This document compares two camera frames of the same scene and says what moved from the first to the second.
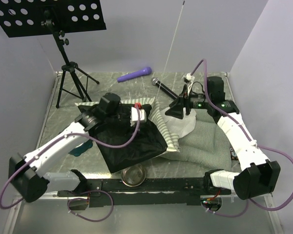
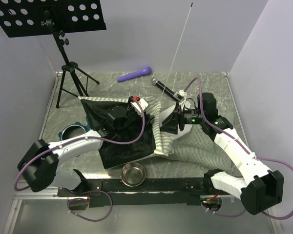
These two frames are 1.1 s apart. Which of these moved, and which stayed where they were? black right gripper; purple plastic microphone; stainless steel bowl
Moved: black right gripper
Stayed: stainless steel bowl; purple plastic microphone
